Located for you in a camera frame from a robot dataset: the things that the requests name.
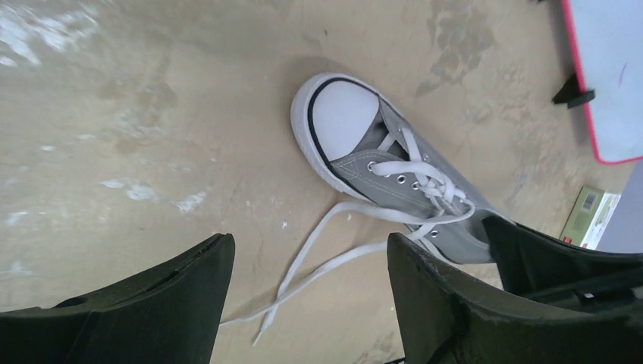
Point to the small white green box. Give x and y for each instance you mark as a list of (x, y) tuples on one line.
[(589, 217)]

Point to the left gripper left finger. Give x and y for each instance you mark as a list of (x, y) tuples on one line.
[(169, 313)]

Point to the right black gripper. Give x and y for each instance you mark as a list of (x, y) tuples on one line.
[(546, 270)]

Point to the white shoelace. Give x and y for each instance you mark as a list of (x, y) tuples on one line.
[(393, 182)]

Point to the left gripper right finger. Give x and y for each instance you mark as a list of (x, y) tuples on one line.
[(448, 316)]

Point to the grey canvas sneaker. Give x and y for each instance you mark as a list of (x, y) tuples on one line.
[(358, 142)]

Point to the pink framed whiteboard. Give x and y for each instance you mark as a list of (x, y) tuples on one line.
[(606, 43)]

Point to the black whiteboard stand foot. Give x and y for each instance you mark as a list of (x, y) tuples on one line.
[(571, 95)]

